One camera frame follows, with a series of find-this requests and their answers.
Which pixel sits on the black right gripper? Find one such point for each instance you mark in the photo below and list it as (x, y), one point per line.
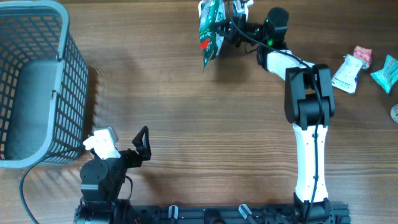
(233, 33)

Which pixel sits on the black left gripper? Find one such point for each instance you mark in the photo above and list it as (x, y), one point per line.
(142, 149)

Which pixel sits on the green gloves packet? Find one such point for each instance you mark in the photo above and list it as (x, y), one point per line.
(210, 12)

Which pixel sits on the white paper packet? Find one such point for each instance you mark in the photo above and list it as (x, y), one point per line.
(346, 77)

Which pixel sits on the small red white carton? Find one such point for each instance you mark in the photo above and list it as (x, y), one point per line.
(363, 54)

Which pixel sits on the teal tissue packet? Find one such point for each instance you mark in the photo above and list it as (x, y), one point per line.
(387, 76)

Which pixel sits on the green lid jar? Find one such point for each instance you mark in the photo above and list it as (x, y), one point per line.
(394, 113)

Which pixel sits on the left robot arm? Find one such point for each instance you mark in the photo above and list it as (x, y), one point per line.
(104, 175)

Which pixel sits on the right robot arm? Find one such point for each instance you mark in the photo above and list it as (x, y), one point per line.
(308, 105)

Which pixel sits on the grey plastic shopping basket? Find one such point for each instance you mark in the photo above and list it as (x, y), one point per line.
(44, 85)

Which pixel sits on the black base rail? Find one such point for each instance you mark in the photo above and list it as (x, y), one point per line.
(266, 214)

